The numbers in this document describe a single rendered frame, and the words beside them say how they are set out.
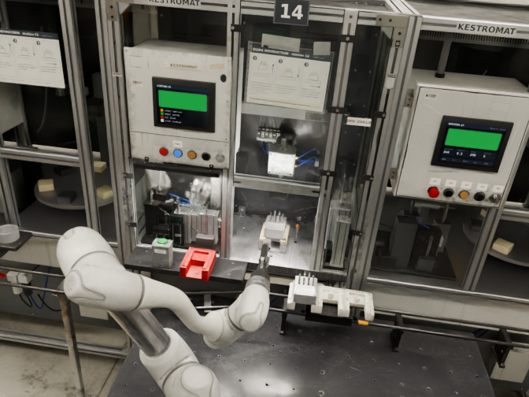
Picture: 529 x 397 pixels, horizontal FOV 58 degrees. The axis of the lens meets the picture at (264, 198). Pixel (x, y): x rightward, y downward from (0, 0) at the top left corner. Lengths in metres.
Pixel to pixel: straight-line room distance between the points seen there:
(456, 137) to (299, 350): 1.08
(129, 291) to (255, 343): 0.98
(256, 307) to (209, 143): 0.72
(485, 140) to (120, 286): 1.37
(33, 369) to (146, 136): 1.64
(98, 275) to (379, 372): 1.30
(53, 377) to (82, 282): 1.84
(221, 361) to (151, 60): 1.24
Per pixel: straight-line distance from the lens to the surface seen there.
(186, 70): 1.91
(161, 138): 2.03
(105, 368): 3.06
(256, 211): 2.58
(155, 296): 1.37
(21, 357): 3.25
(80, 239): 1.42
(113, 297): 1.29
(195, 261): 2.17
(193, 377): 1.69
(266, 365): 2.09
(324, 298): 2.15
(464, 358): 2.37
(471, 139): 1.94
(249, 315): 1.59
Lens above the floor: 2.23
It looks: 29 degrees down
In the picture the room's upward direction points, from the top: 4 degrees clockwise
